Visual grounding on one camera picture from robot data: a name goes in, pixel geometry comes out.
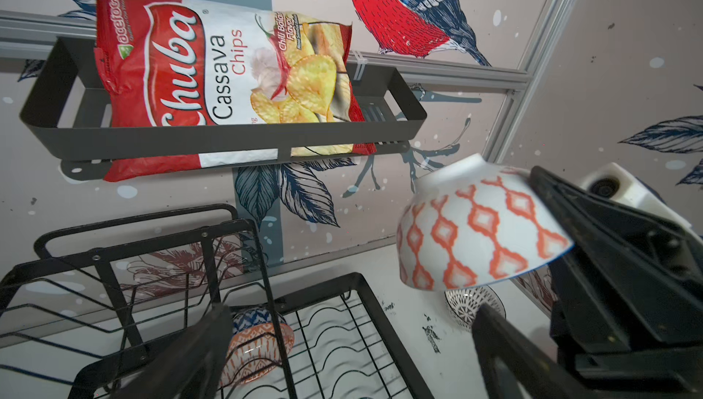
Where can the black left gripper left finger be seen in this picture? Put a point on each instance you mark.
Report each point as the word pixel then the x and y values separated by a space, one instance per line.
pixel 192 366

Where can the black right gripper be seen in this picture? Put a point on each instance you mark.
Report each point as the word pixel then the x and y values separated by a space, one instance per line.
pixel 628 318

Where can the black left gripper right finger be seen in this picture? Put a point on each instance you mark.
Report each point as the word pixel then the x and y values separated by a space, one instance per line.
pixel 513 367

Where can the orange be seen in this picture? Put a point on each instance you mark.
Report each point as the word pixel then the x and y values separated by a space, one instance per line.
pixel 254 351

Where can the white brown patterned bowl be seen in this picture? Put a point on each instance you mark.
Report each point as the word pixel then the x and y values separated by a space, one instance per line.
pixel 465 303

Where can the red cassava chips bag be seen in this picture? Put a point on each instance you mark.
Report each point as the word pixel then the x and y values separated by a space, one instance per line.
pixel 169 63

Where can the black wire dish rack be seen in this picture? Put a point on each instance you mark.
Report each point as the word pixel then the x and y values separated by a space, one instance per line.
pixel 100 301

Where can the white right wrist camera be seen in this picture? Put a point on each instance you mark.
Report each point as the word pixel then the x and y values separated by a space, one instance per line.
pixel 632 192

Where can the black wall shelf basket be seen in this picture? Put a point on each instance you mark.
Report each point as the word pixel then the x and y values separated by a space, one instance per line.
pixel 65 108

